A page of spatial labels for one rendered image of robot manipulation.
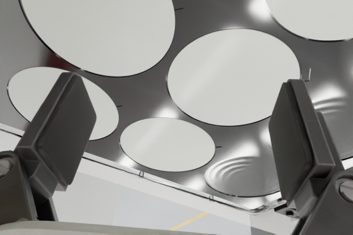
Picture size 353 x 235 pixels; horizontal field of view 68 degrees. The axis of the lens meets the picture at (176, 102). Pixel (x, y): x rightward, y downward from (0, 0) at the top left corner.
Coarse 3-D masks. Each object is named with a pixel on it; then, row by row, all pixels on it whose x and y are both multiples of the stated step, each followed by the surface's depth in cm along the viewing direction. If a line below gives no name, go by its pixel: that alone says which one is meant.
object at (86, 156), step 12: (12, 132) 28; (24, 132) 28; (84, 156) 30; (96, 156) 30; (120, 168) 31; (132, 168) 32; (156, 180) 33; (168, 180) 33; (192, 192) 34; (228, 204) 36
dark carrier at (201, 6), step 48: (0, 0) 17; (192, 0) 16; (240, 0) 15; (0, 48) 20; (48, 48) 19; (336, 48) 17; (0, 96) 24; (144, 96) 22; (336, 96) 20; (96, 144) 28; (240, 144) 26; (336, 144) 25; (240, 192) 34
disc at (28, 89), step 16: (16, 80) 22; (32, 80) 22; (48, 80) 22; (16, 96) 24; (32, 96) 23; (96, 96) 23; (32, 112) 25; (96, 112) 24; (112, 112) 24; (96, 128) 26; (112, 128) 26
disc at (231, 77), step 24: (192, 48) 18; (216, 48) 18; (240, 48) 18; (264, 48) 18; (288, 48) 17; (192, 72) 20; (216, 72) 20; (240, 72) 19; (264, 72) 19; (288, 72) 19; (192, 96) 22; (216, 96) 21; (240, 96) 21; (264, 96) 21; (216, 120) 24; (240, 120) 23
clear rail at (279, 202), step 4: (348, 168) 28; (352, 168) 27; (276, 200) 34; (280, 200) 34; (284, 200) 34; (268, 204) 35; (272, 204) 35; (276, 204) 35; (280, 204) 34; (256, 208) 37; (260, 208) 36; (264, 208) 36; (268, 208) 36; (272, 208) 35; (256, 212) 37; (260, 212) 37
